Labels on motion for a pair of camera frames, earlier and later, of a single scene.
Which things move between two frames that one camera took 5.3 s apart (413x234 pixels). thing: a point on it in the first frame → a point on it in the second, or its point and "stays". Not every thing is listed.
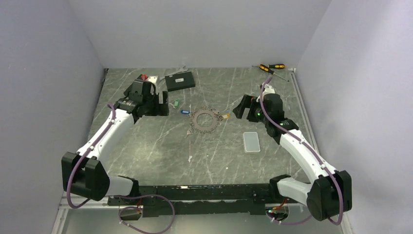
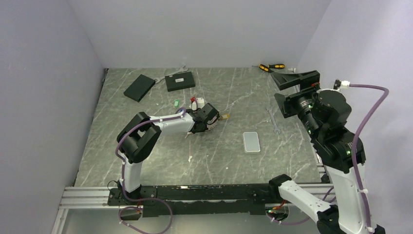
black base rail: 159,201 stays
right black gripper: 245,103 → 284,80
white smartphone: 251,142 stays
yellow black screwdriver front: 268,69 stays
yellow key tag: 226,116 stays
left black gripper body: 152,104 → 205,126
